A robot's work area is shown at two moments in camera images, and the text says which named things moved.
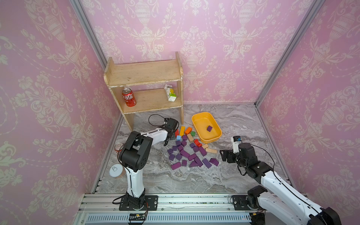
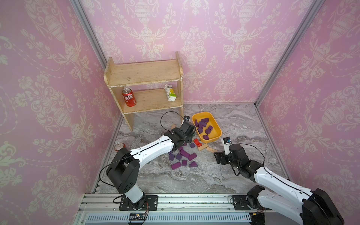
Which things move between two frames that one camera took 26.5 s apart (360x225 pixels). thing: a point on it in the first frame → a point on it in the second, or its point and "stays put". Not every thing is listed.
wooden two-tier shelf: [142, 86] stays put
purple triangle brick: [193, 164] stays put
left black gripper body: [173, 137] → [189, 139]
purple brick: [206, 163] → [206, 120]
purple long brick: [202, 151] → [203, 123]
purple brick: [176, 165] stays put
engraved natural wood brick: [211, 150] stays put
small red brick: [197, 142] stays put
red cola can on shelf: [129, 97] stays put
